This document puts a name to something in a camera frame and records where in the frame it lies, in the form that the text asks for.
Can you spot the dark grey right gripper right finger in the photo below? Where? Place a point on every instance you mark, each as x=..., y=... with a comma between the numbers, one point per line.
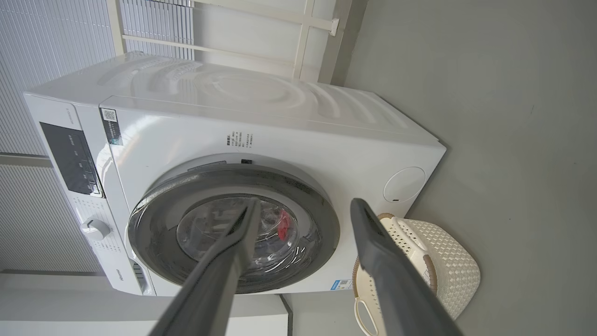
x=396, y=289

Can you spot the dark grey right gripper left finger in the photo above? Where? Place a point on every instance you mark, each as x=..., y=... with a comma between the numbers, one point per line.
x=210, y=289

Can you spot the round dark washing machine door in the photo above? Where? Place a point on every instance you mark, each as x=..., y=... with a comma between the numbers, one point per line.
x=154, y=224

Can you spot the red and white garment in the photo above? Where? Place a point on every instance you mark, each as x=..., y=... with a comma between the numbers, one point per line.
x=284, y=226

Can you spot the cream perforated laundry basket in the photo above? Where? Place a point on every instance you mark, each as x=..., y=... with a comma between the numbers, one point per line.
x=452, y=261

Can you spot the white washing machine dial knob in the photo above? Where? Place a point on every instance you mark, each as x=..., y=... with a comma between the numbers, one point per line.
x=95, y=228

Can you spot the white front-load washing machine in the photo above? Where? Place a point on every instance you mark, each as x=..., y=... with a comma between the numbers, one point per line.
x=280, y=121

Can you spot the black washer display panel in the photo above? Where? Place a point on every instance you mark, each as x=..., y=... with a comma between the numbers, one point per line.
x=70, y=158

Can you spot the white metal railing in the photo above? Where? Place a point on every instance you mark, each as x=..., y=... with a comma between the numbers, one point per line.
x=303, y=32

